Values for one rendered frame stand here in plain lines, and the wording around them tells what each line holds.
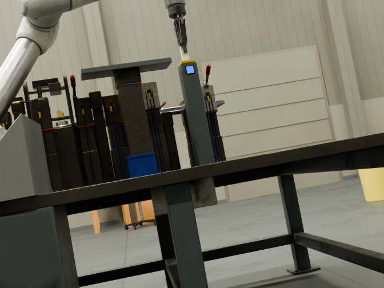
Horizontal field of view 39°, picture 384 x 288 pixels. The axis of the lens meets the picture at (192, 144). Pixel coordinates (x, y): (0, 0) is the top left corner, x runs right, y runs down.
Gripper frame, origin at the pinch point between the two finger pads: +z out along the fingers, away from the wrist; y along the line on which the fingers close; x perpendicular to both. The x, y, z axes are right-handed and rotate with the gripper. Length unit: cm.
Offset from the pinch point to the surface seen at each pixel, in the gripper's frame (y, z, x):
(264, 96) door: 845, -84, -366
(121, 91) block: -3.6, 12.9, 29.8
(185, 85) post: -3.5, 14.1, 3.1
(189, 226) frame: -54, 67, 22
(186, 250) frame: -54, 74, 24
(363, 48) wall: 825, -150, -604
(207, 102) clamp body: 12.5, 20.2, -9.3
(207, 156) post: -3.5, 45.0, -0.5
